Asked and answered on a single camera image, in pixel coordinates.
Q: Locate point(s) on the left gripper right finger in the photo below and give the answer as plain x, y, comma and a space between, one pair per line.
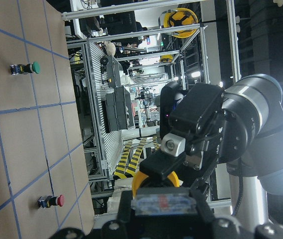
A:
223, 228

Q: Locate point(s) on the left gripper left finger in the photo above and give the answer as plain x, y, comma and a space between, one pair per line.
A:
120, 228

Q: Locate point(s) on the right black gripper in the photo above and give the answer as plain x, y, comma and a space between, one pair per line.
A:
199, 128

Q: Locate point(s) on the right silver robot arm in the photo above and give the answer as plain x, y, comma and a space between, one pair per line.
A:
260, 168

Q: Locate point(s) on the red push button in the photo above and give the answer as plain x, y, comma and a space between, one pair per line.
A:
48, 201

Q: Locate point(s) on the green push button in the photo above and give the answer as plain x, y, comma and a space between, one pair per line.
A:
30, 68

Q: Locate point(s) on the yellow hard hat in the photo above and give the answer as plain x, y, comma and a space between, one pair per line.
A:
180, 17

